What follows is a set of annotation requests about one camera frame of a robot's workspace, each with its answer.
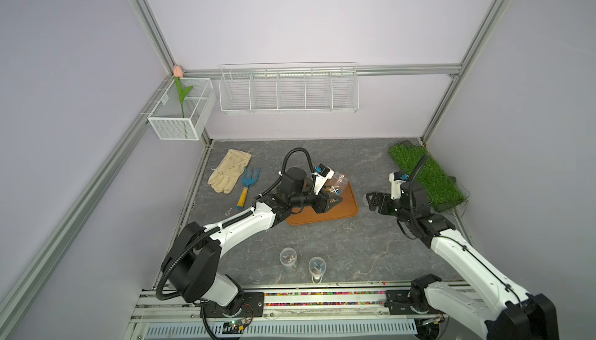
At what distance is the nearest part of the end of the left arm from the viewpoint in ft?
2.33

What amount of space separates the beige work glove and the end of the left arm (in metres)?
0.49

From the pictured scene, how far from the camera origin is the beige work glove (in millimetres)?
1046
